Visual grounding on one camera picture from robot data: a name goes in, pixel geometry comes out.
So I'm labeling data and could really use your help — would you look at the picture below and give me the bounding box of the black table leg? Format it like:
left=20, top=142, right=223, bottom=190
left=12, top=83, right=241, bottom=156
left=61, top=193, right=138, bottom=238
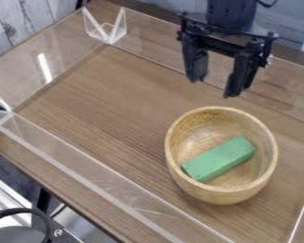
left=37, top=189, right=52, bottom=213

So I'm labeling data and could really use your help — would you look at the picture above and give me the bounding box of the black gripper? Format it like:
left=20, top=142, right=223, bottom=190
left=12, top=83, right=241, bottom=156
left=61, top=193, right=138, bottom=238
left=177, top=12, right=279, bottom=99

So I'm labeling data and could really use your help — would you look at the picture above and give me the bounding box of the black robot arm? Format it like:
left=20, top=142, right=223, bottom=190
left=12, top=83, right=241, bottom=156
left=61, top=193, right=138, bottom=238
left=177, top=0, right=277, bottom=99

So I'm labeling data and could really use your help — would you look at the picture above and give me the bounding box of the green rectangular block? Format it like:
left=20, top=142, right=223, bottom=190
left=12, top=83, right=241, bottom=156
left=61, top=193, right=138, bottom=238
left=181, top=136, right=256, bottom=183

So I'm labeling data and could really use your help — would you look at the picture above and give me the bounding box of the black cable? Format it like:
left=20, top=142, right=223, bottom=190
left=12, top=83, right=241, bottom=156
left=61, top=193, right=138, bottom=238
left=0, top=207, right=52, bottom=243

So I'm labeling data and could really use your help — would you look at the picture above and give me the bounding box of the clear acrylic corner bracket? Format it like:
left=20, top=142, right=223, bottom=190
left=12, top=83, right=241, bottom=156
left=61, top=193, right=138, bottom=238
left=82, top=8, right=126, bottom=45

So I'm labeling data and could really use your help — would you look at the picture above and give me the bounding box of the clear acrylic tray wall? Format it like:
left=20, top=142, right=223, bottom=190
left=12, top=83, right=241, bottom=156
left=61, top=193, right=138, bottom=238
left=0, top=0, right=304, bottom=243

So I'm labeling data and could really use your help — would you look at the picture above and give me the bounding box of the light wooden bowl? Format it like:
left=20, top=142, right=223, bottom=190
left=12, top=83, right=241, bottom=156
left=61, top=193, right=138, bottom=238
left=164, top=106, right=279, bottom=205

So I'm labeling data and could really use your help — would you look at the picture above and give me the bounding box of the black metal bracket with screw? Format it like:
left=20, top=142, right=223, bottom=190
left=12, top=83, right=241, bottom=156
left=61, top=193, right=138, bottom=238
left=30, top=208, right=84, bottom=243

